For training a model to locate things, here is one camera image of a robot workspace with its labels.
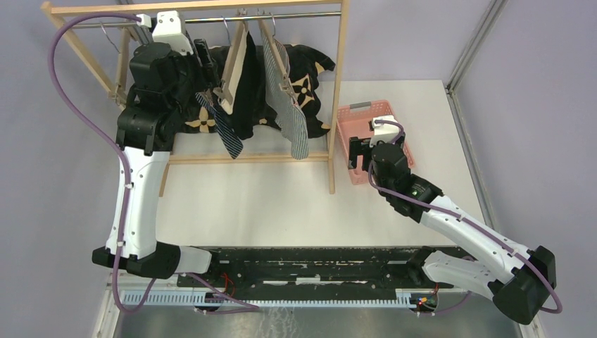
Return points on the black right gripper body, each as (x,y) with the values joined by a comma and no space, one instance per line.
(360,146)

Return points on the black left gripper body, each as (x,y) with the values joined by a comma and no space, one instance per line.
(209,74)

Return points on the navy striped underwear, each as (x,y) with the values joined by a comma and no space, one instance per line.
(230,140)

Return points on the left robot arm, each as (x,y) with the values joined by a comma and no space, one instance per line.
(166,81)

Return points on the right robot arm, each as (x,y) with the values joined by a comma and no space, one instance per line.
(518,280)

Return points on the grey striped underwear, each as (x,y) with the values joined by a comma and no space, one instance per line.
(293,127)

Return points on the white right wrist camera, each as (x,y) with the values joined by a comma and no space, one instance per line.
(386,129)

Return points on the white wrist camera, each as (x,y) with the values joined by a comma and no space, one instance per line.
(386,129)
(169,29)

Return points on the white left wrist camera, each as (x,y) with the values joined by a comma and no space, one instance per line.
(169,29)

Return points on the metal clothes rail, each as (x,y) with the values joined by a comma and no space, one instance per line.
(267,16)

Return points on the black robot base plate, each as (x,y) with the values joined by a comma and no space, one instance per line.
(314,274)

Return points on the white slotted cable duct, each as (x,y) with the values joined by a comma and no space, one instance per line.
(199,298)

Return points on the wooden clothes rack frame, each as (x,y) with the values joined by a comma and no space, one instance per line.
(116,90)

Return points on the grey metal corner rail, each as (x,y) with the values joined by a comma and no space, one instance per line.
(459,93)

